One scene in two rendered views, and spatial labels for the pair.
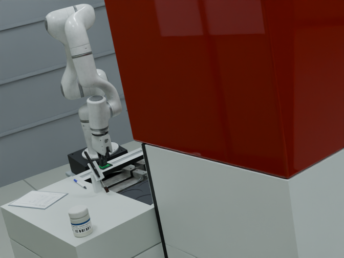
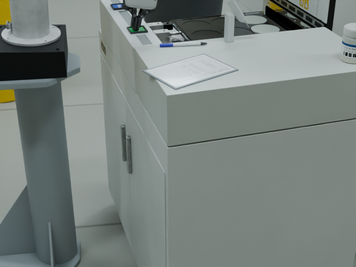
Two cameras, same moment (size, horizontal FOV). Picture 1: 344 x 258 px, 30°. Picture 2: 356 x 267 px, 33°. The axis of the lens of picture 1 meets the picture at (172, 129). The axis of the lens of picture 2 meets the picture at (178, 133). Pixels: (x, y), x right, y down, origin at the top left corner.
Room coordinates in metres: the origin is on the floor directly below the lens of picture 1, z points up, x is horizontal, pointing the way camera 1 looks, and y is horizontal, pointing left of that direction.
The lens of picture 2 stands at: (2.05, 2.04, 1.59)
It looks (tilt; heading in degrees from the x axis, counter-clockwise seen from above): 29 degrees down; 289
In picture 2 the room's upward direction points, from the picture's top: straight up
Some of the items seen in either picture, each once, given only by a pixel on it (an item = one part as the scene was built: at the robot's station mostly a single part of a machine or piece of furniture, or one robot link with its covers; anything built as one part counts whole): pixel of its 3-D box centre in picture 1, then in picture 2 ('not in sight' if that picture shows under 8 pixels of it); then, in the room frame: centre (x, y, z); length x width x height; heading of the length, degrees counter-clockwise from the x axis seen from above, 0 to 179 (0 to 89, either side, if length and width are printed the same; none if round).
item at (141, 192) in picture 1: (166, 190); (236, 32); (2.50, 0.07, 0.90); 0.34 x 0.34 x 0.01; 36
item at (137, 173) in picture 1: (140, 174); (157, 35); (2.75, 0.18, 0.89); 0.08 x 0.03 x 0.03; 36
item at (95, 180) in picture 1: (97, 177); (234, 18); (2.45, 0.34, 1.03); 0.06 x 0.04 x 0.13; 36
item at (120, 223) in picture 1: (77, 222); (254, 80); (2.35, 0.44, 0.89); 0.62 x 0.35 x 0.14; 36
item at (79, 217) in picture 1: (80, 220); (355, 43); (2.10, 0.38, 1.01); 0.07 x 0.07 x 0.10
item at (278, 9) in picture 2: not in sight; (290, 26); (2.34, -0.06, 0.89); 0.44 x 0.02 x 0.10; 126
